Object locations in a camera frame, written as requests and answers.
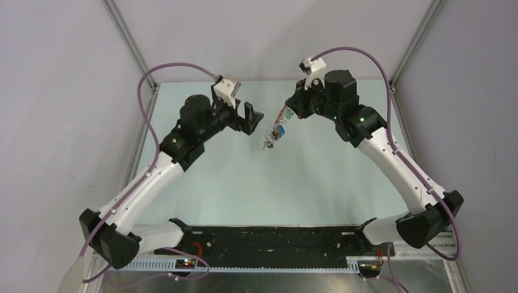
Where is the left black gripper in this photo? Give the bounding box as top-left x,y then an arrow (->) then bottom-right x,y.
199,95 -> 263,143

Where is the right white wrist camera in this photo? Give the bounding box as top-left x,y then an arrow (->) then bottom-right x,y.
299,57 -> 327,90

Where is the purple cable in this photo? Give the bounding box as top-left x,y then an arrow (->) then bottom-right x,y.
309,46 -> 462,262
76,62 -> 221,284

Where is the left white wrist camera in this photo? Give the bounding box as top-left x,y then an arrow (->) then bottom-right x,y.
212,75 -> 241,109

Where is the key with green tag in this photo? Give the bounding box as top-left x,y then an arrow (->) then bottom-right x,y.
284,108 -> 294,120

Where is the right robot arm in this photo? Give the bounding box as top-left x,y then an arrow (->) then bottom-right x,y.
285,70 -> 464,255

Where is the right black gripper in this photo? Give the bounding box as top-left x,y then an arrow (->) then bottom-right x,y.
285,76 -> 340,121

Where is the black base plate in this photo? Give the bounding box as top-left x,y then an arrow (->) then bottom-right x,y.
175,226 -> 378,269

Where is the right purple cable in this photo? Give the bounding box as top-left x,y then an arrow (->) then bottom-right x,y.
309,46 -> 462,262

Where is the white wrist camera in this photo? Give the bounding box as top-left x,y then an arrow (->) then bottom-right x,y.
299,57 -> 327,90
212,75 -> 241,109

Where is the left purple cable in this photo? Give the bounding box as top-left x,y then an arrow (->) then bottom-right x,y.
76,62 -> 221,284

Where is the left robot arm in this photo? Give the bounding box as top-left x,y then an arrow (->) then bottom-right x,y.
79,95 -> 264,269

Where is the grey slotted cable duct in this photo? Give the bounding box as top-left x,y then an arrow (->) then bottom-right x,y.
119,258 -> 359,273

